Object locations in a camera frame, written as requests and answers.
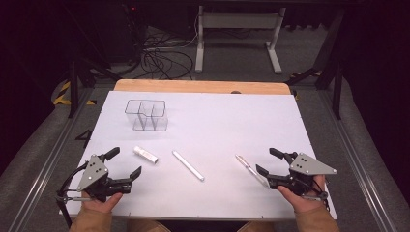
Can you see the black metal stand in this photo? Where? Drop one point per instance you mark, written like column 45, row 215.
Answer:
column 74, row 90
column 332, row 64

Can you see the metal floor rail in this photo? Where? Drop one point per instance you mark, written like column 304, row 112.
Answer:
column 48, row 164
column 357, row 151

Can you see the long white pen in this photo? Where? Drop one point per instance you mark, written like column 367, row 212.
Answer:
column 188, row 166

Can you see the person's right leg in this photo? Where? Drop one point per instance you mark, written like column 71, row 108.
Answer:
column 256, row 227

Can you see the clear pen with white cap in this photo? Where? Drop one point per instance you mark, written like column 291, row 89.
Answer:
column 248, row 167

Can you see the white metal stand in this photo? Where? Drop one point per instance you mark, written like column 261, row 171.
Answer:
column 240, row 21

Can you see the black equipment rack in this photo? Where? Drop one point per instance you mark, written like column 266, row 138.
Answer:
column 124, row 29

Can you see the person's right hand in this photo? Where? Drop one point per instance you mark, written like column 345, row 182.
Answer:
column 301, row 201

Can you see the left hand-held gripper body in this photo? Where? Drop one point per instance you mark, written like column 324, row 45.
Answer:
column 93, row 172

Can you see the yellow black hazard tape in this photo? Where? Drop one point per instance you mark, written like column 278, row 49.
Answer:
column 63, row 93

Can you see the white table board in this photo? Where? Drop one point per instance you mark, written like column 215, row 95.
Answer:
column 209, row 129

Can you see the wooden table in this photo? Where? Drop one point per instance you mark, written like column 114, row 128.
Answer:
column 199, row 86

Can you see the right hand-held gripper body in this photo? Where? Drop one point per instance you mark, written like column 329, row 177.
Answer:
column 306, row 167

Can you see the clear plastic pen holder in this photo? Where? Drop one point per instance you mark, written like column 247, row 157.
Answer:
column 146, row 114

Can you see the person's left hand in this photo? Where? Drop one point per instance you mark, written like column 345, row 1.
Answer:
column 100, row 204

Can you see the short white tube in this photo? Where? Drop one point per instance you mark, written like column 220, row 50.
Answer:
column 145, row 154

